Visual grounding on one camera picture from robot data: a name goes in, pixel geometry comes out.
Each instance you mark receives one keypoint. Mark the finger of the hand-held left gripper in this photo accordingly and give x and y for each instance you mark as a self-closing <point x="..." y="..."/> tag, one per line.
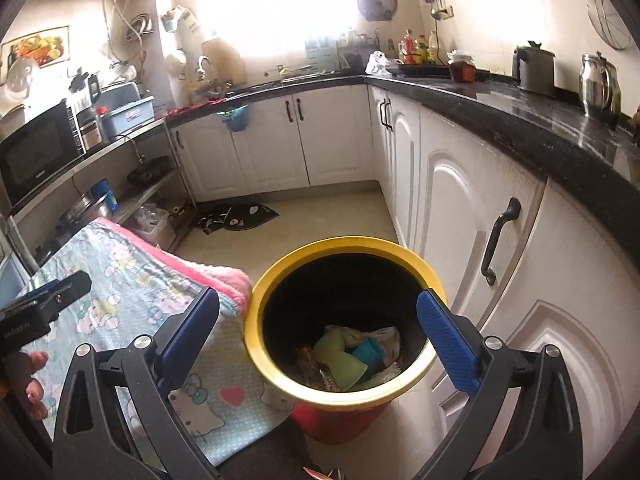
<point x="42" y="289"/>
<point x="70" y="292"/>

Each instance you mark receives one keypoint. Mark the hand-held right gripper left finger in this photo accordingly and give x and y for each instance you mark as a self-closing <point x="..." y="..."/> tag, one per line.
<point x="187" y="340"/>

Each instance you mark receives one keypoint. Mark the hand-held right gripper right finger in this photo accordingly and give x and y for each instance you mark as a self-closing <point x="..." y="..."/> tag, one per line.
<point x="450" y="342"/>

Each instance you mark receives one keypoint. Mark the yellow rimmed trash can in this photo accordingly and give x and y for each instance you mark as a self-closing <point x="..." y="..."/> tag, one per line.
<point x="260" y="360"/>

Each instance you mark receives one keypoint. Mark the pale green cloth item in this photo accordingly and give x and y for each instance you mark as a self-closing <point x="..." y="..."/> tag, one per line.
<point x="335" y="355"/>

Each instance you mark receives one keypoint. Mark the person's left hand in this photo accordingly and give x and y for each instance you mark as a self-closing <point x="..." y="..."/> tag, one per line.
<point x="37" y="362"/>

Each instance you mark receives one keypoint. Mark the plastic drawer unit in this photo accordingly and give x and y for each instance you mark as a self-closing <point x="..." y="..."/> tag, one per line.
<point x="12" y="277"/>

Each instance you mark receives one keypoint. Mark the printed blanket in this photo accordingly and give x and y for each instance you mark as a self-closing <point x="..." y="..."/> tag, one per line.
<point x="140" y="280"/>

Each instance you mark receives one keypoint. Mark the steel pot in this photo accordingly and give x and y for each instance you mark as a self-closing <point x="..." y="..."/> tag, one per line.
<point x="82" y="210"/>

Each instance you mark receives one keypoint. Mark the blue canister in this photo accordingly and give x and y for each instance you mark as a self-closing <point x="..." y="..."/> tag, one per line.
<point x="106" y="195"/>

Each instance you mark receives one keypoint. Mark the clear plastic container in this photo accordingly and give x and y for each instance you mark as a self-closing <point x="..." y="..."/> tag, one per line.
<point x="154" y="227"/>

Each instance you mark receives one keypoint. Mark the dark floor mat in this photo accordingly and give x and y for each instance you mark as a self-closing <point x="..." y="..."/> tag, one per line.
<point x="240" y="217"/>

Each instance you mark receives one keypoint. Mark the black microwave oven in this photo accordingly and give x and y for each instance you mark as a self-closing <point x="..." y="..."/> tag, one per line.
<point x="37" y="152"/>

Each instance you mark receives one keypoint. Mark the white kitchen cabinet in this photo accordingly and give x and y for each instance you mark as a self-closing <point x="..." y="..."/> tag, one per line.
<point x="460" y="200"/>
<point x="335" y="140"/>

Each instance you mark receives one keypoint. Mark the black wok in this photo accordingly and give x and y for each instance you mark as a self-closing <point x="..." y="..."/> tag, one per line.
<point x="149" y="171"/>

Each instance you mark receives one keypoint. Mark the metal shelf rack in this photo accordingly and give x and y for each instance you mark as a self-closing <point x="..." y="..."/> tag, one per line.
<point x="145" y="132"/>

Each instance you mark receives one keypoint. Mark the black blender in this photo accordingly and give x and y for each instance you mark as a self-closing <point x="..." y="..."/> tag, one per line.
<point x="87" y="110"/>

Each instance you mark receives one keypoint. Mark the blue dish rack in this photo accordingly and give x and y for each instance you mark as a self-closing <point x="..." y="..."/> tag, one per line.
<point x="127" y="115"/>

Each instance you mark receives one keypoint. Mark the clear plastic food cover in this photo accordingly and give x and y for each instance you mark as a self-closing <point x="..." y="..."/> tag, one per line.
<point x="22" y="77"/>

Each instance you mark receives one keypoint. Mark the red cloth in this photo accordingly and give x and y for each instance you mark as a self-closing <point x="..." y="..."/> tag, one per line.
<point x="182" y="111"/>

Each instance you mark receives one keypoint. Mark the blue hanging basket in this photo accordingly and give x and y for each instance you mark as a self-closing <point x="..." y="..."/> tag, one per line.
<point x="234" y="120"/>

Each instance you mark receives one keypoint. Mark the black stone countertop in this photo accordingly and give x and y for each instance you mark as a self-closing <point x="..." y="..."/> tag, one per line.
<point x="525" y="130"/>

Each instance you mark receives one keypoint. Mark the colourful cleaning cloths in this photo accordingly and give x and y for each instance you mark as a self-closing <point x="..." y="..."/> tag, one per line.
<point x="207" y="92"/>

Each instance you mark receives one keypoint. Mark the white hanging colander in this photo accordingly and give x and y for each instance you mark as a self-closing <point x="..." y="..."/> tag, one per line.
<point x="176" y="62"/>

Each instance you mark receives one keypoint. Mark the chrome faucet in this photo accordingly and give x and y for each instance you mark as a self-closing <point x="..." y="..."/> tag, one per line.
<point x="202" y="65"/>

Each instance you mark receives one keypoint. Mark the brown glass jar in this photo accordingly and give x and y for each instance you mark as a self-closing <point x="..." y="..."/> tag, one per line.
<point x="461" y="69"/>

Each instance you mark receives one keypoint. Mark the wooden cutting board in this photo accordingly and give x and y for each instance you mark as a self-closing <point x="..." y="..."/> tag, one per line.
<point x="225" y="62"/>

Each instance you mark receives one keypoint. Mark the grey kettle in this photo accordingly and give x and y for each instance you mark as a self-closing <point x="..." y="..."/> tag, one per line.
<point x="535" y="70"/>

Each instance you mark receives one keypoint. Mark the white plastic bag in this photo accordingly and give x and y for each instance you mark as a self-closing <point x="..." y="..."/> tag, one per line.
<point x="382" y="64"/>

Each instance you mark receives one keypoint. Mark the yellow oil bottle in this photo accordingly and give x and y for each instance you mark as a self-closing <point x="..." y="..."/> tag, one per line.
<point x="422" y="51"/>

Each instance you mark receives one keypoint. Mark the clear glass bottle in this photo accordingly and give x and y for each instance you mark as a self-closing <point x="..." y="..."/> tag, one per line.
<point x="433" y="49"/>

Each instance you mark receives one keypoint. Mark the steel jug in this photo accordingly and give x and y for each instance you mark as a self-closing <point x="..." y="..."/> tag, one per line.
<point x="597" y="87"/>

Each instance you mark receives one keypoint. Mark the red sauce bottle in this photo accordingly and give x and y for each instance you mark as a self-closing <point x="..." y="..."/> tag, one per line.
<point x="407" y="50"/>

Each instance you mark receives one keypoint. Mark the teal desktop drawer organizer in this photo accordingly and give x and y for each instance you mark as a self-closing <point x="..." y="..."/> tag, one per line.
<point x="321" y="55"/>

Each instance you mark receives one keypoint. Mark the kitchen window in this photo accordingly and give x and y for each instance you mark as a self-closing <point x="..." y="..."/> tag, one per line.
<point x="275" y="5"/>

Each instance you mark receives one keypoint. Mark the fruit wall poster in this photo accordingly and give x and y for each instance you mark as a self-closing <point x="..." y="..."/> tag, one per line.
<point x="40" y="47"/>

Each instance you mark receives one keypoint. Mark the wall utensil holder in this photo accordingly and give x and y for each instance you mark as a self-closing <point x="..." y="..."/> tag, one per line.
<point x="179" y="19"/>

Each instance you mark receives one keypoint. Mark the small wall fan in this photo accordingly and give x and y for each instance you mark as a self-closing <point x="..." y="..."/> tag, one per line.
<point x="377" y="4"/>

